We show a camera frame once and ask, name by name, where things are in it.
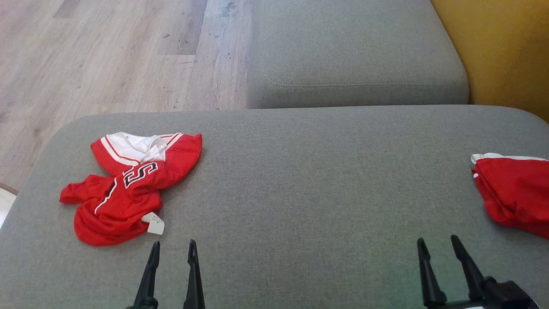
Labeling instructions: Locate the white round brown-rimmed object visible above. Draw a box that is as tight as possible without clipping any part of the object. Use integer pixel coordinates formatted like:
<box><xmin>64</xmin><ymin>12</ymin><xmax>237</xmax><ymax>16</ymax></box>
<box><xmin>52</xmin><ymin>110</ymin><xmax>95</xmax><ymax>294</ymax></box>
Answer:
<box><xmin>0</xmin><ymin>182</ymin><xmax>18</xmax><ymax>228</ymax></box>

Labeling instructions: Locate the small grey sofa seat cushion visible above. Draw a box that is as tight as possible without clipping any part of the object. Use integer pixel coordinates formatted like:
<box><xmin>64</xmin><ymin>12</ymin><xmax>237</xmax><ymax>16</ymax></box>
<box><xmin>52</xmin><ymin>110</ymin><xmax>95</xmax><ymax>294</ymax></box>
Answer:
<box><xmin>247</xmin><ymin>0</ymin><xmax>470</xmax><ymax>109</ymax></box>

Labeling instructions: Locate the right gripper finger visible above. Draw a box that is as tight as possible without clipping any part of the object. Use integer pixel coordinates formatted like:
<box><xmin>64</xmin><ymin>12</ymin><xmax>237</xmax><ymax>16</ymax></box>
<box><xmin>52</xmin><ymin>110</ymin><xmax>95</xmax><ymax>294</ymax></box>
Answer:
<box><xmin>450</xmin><ymin>234</ymin><xmax>496</xmax><ymax>301</ymax></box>
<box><xmin>417</xmin><ymin>238</ymin><xmax>447</xmax><ymax>307</ymax></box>

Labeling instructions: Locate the folded red white garment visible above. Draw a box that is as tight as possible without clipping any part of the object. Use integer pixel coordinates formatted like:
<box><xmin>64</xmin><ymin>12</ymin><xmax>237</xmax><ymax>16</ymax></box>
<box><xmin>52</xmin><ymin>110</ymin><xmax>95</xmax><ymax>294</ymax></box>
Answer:
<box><xmin>471</xmin><ymin>153</ymin><xmax>549</xmax><ymax>239</ymax></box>

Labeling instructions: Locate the red white baseball jersey shirt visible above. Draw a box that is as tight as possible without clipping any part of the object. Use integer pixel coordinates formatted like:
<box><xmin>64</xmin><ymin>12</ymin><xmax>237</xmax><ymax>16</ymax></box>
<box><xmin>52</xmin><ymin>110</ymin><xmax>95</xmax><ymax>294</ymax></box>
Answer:
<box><xmin>59</xmin><ymin>132</ymin><xmax>203</xmax><ymax>247</ymax></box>

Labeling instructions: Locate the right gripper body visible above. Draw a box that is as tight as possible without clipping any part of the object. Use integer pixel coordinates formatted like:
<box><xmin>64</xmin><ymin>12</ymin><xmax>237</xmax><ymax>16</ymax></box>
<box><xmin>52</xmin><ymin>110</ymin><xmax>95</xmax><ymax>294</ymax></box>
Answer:
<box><xmin>425</xmin><ymin>280</ymin><xmax>539</xmax><ymax>309</ymax></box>

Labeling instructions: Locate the large grey sofa seat cushion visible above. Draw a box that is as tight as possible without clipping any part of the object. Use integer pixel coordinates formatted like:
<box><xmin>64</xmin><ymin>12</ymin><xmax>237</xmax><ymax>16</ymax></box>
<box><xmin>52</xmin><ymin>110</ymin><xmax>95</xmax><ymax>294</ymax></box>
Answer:
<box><xmin>0</xmin><ymin>105</ymin><xmax>549</xmax><ymax>309</ymax></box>

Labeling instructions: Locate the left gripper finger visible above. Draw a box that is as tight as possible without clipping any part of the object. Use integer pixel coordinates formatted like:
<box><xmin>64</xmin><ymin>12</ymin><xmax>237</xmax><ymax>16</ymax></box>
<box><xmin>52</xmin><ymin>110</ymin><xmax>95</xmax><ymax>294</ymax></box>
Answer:
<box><xmin>184</xmin><ymin>239</ymin><xmax>205</xmax><ymax>309</ymax></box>
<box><xmin>133</xmin><ymin>241</ymin><xmax>161</xmax><ymax>309</ymax></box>

